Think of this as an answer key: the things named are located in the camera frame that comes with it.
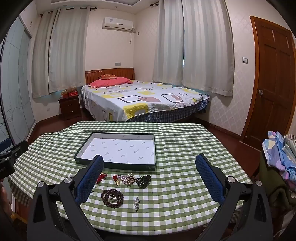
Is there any dark green garment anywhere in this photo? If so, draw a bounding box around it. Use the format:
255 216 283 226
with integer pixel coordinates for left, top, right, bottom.
259 151 296 210

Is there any pile of colourful fabrics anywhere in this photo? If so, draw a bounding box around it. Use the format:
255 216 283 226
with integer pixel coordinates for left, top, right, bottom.
261 131 296 183

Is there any dark red bead bracelet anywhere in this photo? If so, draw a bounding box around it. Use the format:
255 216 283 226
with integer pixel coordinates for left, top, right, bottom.
101 189 124 208

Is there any white air conditioner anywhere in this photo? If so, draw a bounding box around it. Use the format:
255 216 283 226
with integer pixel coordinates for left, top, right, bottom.
102 17 136 32

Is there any wooden bed headboard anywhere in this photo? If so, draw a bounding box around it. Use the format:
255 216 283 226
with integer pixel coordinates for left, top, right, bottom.
85 68 135 85

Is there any bed with patterned sheet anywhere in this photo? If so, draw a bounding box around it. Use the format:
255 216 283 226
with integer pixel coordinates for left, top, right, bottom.
80 79 211 121

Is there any red knotted ornament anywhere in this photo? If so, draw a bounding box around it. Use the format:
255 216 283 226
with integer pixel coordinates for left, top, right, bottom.
95 173 109 187

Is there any person's left hand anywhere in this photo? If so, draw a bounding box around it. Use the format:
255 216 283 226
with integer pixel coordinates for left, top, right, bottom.
0 181 12 217

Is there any white curtain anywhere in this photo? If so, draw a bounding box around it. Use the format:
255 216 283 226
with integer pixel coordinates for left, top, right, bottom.
31 10 60 99
48 7 90 93
181 0 234 96
151 0 185 84

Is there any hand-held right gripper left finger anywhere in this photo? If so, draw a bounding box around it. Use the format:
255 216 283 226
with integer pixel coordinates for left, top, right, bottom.
27 155 104 241

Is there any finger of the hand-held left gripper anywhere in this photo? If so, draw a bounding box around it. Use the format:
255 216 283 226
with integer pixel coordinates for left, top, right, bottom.
0 140 28 163

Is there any dark wooden nightstand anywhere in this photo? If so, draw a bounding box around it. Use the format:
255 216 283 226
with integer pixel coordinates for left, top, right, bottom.
58 95 81 120

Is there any brown wooden door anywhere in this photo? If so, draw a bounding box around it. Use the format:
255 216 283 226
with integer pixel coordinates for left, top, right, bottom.
239 16 296 149

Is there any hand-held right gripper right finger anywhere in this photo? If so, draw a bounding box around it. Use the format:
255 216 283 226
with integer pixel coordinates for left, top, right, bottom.
195 153 273 241

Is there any blue plaid bed sheet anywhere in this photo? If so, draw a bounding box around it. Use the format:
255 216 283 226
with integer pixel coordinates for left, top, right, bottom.
127 94 211 123

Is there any pink pillow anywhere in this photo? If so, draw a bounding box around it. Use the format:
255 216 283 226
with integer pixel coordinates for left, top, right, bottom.
89 77 130 88

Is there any glass wardrobe sliding door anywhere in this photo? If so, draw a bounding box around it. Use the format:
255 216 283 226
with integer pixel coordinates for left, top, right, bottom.
0 17 37 149

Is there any green checkered tablecloth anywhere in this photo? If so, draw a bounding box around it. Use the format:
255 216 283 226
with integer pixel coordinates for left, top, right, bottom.
8 121 253 232

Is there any green box with white lining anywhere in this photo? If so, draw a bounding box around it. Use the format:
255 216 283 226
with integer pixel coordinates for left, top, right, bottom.
74 132 156 171

